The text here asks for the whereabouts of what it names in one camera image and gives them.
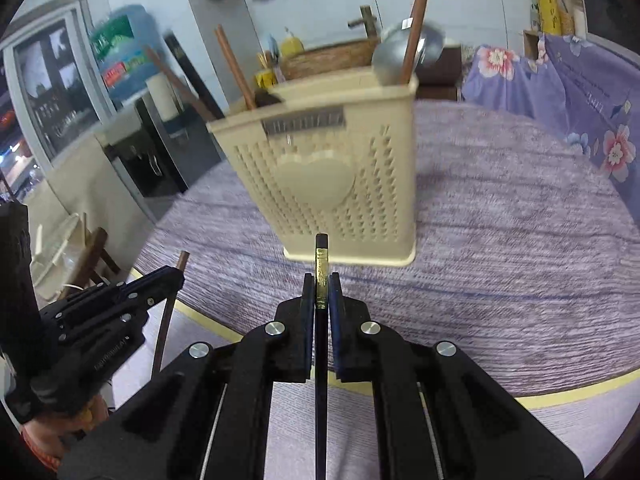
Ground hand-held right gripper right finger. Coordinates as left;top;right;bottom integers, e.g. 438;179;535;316
327;272;586;480

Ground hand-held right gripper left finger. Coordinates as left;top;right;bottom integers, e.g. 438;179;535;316
57;272;318;480

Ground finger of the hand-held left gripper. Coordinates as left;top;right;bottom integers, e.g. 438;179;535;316
57;294;173;343
42;266;186;321

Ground brown wooden chopstick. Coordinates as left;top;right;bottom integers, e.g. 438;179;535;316
400;0;434;86
151;251;191;377
214;25;257;110
144;45;217;122

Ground black chopstick wide yellow band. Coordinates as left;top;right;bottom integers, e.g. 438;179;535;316
314;232;331;480

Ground beige perforated utensil holder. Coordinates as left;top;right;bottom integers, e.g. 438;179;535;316
207;67;418;264

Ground black chopstick thin gold band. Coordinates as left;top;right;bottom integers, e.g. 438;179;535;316
164;34;227;120

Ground shiny steel spoon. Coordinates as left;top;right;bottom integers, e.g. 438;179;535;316
371;20;446;86

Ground person's left hand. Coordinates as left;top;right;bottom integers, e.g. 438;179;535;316
20;395;108;468

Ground wooden chair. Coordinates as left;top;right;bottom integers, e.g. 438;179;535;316
30;212;121;301

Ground water dispenser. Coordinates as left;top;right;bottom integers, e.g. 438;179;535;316
102;75;226;198

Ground dark glass window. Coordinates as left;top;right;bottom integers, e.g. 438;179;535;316
0;0;116;196

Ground blue water bottle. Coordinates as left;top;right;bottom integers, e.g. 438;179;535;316
90;4;166;103

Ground wicker basket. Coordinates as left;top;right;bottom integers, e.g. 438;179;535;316
280;37;386;81

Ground dark wooden side table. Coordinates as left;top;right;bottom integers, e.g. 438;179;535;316
415;45;463;103

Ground yellow soap bottle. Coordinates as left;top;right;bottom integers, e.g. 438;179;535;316
280;27;306;58

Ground purple floral cloth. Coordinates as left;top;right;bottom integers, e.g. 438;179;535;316
460;32;640;211

